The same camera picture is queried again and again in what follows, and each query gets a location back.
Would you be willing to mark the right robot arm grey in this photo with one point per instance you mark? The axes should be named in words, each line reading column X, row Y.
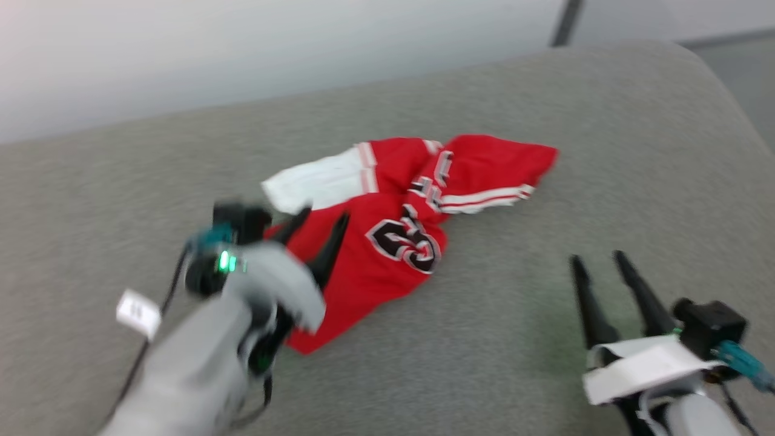
column 696, row 421

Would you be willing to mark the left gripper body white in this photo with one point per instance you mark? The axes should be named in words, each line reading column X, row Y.
column 284, row 284

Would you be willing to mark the dark metal bar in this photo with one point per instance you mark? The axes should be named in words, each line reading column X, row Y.
column 565, row 23

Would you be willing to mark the red basketball jersey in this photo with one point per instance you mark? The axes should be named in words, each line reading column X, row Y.
column 375, row 284

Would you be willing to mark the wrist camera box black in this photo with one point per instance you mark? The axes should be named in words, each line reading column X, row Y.
column 242, row 221
column 708, row 327

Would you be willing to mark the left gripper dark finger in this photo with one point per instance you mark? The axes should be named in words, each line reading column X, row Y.
column 330, row 251
column 293, row 229

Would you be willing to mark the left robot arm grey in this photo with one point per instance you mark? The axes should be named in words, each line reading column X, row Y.
column 181, row 375

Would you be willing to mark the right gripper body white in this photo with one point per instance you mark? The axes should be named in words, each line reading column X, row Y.
column 642, row 369

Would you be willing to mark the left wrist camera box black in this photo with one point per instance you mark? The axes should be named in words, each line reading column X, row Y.
column 242, row 221

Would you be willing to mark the grey fabric sofa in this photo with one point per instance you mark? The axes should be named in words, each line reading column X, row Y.
column 545, row 109

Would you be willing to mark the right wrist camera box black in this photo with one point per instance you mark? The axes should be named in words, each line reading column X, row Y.
column 708, row 327

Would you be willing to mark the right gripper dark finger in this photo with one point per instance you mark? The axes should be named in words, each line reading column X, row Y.
column 645, row 297
column 593, row 309

